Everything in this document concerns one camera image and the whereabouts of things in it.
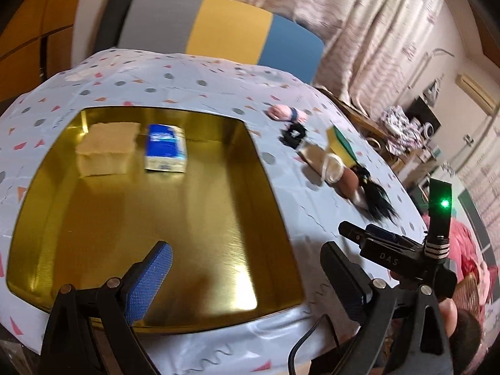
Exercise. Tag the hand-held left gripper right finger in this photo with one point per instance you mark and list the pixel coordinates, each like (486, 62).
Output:
(361, 297)

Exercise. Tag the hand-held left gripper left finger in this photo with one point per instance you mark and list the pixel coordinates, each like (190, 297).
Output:
(150, 277)

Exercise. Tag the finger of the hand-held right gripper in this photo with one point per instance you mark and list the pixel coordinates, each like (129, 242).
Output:
(381, 234)
(351, 232)

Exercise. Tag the gold metal tin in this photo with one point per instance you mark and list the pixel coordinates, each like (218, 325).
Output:
(175, 211)

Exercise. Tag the yellow sponge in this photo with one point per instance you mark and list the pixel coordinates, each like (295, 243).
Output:
(339, 144)

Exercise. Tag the black hair clip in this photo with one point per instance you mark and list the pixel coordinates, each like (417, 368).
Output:
(293, 134)

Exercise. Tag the pink towel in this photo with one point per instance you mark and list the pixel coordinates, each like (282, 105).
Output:
(281, 111)

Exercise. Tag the person's right hand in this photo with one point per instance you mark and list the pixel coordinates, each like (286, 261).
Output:
(449, 316)

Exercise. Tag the pink cushion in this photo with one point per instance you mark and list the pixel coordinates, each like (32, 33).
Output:
(468, 242)

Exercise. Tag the woven basket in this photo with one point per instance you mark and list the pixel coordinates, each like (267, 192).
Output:
(466, 289)

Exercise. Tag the pile of clothes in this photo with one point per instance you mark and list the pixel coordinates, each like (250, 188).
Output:
(398, 125)

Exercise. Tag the wooden side desk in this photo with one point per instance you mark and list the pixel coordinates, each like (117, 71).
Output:
(363, 119)

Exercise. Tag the small white fan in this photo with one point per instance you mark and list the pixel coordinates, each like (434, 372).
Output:
(428, 129)

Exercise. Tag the black monitor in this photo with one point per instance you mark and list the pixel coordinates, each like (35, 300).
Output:
(424, 111)

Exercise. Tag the blue tissue packet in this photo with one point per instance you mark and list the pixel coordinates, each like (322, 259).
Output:
(164, 146)

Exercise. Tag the beige sponge block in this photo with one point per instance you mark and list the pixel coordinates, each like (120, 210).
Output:
(107, 148)

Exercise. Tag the beige patterned curtain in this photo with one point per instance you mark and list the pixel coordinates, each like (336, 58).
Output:
(371, 27)

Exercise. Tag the patterned light blue tablecloth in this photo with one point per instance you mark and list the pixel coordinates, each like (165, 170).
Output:
(195, 70)

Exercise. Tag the grey yellow blue chair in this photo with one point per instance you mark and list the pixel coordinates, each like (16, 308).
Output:
(230, 27)

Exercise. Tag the wooden cabinet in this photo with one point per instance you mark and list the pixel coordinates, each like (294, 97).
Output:
(27, 27)

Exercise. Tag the wall air conditioner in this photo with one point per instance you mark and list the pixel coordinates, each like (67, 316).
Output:
(476, 90)

